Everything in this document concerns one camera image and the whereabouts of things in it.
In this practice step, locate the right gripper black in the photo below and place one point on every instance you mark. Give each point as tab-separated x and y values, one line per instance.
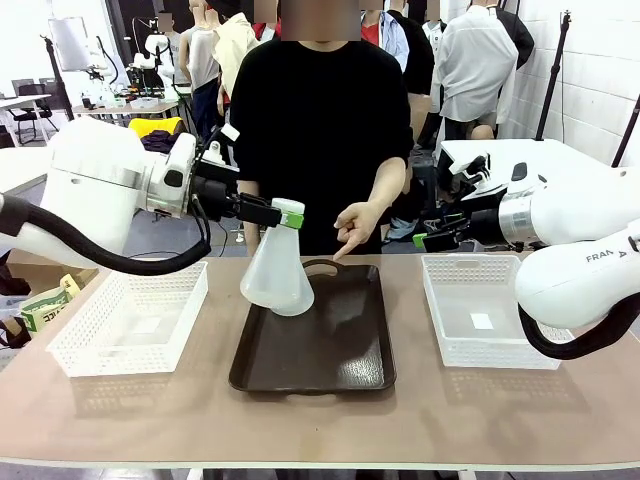
480	227

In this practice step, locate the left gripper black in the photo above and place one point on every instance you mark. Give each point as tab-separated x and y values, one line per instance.
215	195

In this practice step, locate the translucent white conical flask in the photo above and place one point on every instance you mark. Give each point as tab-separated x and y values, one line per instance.
277	280

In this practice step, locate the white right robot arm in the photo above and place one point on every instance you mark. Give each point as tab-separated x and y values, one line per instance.
575	280

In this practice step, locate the person's left forearm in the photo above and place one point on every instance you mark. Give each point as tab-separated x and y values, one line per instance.
389	182

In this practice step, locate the person's right forearm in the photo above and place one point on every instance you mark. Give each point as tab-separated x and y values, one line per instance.
251	186

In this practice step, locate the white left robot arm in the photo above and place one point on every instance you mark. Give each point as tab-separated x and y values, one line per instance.
100	170

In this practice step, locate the person's left hand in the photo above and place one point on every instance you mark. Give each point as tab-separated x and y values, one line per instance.
365	222

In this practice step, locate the white perforated plastic basket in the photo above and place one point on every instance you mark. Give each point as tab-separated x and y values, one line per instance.
465	272
165	280

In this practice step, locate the white rectangular paper label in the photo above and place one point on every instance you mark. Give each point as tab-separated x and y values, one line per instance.
481	321

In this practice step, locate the person in black shirt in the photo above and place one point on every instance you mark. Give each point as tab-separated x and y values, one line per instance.
320	125

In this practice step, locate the dark purple clothes pile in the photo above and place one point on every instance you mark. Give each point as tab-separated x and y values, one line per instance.
157	140

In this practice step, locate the yellow cloth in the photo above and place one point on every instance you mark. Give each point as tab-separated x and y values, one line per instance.
150	122

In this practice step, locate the mannequin in grey tank top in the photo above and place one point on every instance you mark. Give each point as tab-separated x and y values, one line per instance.
205	60

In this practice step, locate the mannequin in cream shirt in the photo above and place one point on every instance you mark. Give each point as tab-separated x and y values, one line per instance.
232	50

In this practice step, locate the wooden top equipment table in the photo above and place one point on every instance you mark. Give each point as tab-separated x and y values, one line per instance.
125	107

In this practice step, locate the dark brown plastic tray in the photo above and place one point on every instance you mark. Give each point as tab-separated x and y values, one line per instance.
320	360

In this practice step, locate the mannequin in white shirt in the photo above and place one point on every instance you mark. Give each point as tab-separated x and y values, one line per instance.
475	65

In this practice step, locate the man in grey t-shirt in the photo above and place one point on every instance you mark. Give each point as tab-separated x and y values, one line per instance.
174	55

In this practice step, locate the mannequin in blue shirt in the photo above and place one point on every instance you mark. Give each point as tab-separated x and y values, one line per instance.
415	50

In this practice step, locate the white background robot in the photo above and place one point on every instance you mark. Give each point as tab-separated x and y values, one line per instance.
149	55

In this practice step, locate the black slanted tripod pole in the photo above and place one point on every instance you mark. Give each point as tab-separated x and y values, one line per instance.
627	130

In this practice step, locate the mannequin in black jacket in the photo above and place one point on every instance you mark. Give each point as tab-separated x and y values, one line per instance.
522	35

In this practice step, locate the brown cardboard box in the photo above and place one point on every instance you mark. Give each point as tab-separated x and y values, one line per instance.
30	262

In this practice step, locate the green and white paper bag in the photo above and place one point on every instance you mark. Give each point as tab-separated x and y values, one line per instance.
45	310

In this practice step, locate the white side table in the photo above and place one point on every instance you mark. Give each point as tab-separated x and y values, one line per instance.
20	165

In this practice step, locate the black light stand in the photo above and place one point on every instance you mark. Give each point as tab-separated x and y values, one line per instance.
55	75

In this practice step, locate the black office chair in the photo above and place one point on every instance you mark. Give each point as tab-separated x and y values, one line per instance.
30	117

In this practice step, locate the white far table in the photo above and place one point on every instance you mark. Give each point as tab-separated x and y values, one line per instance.
20	100

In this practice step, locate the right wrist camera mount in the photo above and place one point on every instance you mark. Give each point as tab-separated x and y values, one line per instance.
472	172

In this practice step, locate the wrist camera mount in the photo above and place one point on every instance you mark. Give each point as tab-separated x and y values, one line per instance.
222	147
472	172

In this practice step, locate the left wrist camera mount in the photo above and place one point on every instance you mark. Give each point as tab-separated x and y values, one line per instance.
222	147

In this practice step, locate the black camera tripod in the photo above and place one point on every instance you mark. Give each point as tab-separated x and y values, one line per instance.
557	65

